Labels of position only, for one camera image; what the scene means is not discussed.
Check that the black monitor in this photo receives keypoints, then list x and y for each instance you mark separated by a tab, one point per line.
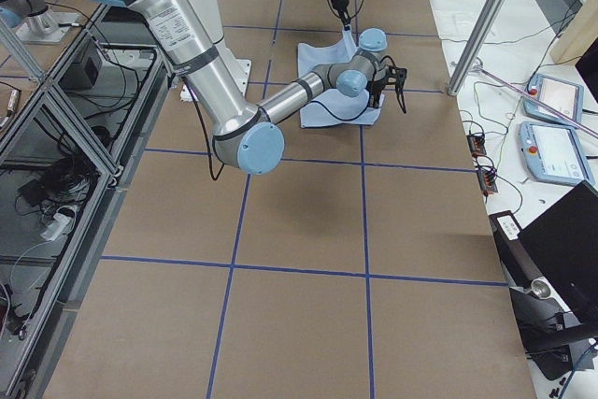
562	242

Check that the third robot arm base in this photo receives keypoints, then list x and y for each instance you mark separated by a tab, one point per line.
36	22

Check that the aluminium frame post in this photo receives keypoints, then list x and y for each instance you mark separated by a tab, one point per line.
485	20

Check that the teach pendant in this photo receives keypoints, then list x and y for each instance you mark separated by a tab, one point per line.
562	95
553	153

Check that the reacher grabber tool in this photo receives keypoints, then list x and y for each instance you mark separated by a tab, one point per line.
478	68

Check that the light blue t-shirt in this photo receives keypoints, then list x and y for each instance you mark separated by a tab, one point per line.
347	105

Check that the teach pendant far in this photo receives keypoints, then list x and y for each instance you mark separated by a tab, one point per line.
562	95

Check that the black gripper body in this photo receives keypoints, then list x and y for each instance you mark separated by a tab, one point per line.
377	87
339	1

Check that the teach pendant near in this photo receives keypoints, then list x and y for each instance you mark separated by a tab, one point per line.
553	153

